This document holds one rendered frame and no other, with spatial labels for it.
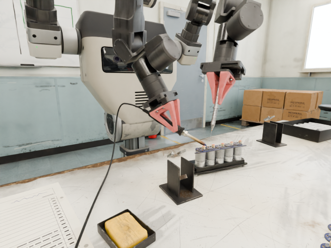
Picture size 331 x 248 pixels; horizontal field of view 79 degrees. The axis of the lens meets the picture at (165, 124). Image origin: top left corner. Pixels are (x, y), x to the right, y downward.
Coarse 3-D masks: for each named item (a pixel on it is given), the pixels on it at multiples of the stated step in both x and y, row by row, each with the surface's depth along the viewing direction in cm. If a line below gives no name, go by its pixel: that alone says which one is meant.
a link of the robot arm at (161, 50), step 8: (120, 40) 47; (152, 40) 46; (160, 40) 45; (168, 40) 46; (120, 48) 48; (128, 48) 48; (144, 48) 48; (152, 48) 47; (160, 48) 45; (168, 48) 45; (176, 48) 48; (120, 56) 49; (128, 56) 48; (136, 56) 50; (152, 56) 47; (160, 56) 46; (168, 56) 45; (176, 56) 46; (152, 64) 48; (160, 64) 47; (168, 64) 48
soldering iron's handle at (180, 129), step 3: (144, 111) 55; (147, 111) 55; (162, 117) 53; (156, 120) 53; (165, 120) 52; (168, 120) 53; (159, 123) 53; (168, 123) 52; (171, 123) 52; (165, 126) 53; (177, 126) 52; (180, 126) 52; (180, 129) 51; (183, 129) 51; (177, 132) 52; (180, 132) 51; (180, 135) 52
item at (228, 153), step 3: (228, 144) 51; (225, 147) 51; (228, 147) 50; (225, 150) 51; (228, 150) 50; (231, 150) 50; (225, 153) 51; (228, 153) 51; (231, 153) 51; (225, 156) 51; (228, 156) 51; (231, 156) 51; (225, 159) 51; (228, 159) 51; (231, 159) 51
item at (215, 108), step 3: (216, 93) 51; (216, 96) 51; (216, 99) 50; (216, 102) 50; (216, 105) 50; (216, 108) 50; (213, 111) 51; (216, 111) 50; (213, 114) 50; (216, 114) 50; (213, 117) 50; (216, 117) 51; (213, 120) 50; (213, 123) 50
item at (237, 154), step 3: (237, 147) 51; (240, 147) 51; (234, 150) 52; (237, 150) 52; (240, 150) 52; (234, 153) 52; (237, 153) 52; (240, 153) 52; (234, 156) 52; (237, 156) 52; (240, 156) 52; (234, 159) 52; (237, 159) 52; (240, 159) 52
